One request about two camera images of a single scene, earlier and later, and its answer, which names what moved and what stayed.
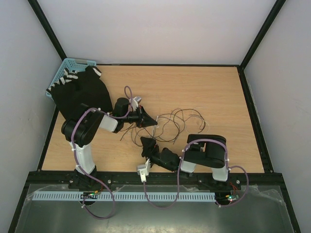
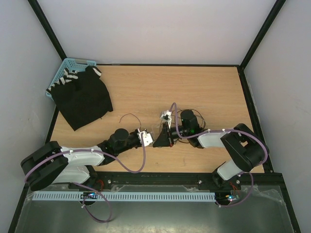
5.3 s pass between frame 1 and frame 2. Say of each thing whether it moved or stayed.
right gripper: moved
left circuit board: stayed
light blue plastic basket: stayed
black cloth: stayed
